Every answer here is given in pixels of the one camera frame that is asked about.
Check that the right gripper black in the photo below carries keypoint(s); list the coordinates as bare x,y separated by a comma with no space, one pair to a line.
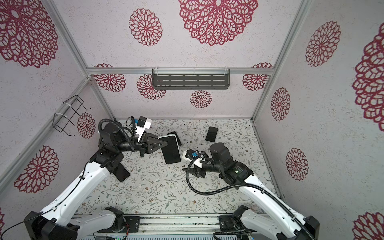
198,172

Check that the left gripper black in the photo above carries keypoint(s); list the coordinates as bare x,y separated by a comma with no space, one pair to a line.
146,144

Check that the light blue phone case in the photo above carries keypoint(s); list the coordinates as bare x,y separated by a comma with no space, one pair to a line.
121,173

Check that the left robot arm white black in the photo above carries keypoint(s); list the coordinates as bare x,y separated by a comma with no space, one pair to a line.
55,221

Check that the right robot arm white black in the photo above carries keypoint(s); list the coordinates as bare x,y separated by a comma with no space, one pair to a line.
240,177

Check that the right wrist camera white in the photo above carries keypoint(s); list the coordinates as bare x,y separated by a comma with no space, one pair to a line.
195,157

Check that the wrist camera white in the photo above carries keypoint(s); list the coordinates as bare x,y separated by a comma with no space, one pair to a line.
141,125
195,157

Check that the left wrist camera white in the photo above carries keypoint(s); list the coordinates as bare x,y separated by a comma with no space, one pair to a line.
141,125

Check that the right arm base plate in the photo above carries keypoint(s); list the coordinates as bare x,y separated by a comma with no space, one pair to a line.
231,224

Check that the dark metal wall shelf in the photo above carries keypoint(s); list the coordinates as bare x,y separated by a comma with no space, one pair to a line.
191,80

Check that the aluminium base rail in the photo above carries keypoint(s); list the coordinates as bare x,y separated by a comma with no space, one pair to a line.
199,224

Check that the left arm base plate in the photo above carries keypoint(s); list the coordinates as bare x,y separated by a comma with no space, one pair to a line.
129,225

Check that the black wire wall basket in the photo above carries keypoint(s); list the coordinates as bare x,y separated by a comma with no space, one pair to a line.
62,120

